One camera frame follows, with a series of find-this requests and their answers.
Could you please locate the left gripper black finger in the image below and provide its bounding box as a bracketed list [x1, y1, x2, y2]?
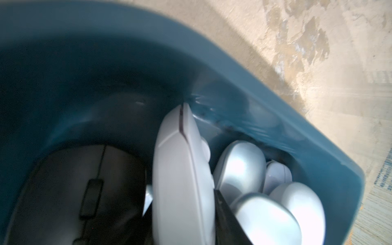
[214, 189, 252, 245]

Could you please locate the white mouse with logo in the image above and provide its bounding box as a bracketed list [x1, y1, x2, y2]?
[152, 103, 216, 245]

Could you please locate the silver grey mouse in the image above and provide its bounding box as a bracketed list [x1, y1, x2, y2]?
[213, 140, 266, 205]

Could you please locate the small white mouse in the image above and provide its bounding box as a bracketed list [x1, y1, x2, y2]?
[262, 160, 293, 195]

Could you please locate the teal storage box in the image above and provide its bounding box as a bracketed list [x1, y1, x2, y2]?
[1, 1, 364, 245]

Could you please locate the black mouse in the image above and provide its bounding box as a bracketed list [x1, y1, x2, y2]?
[4, 145, 146, 245]

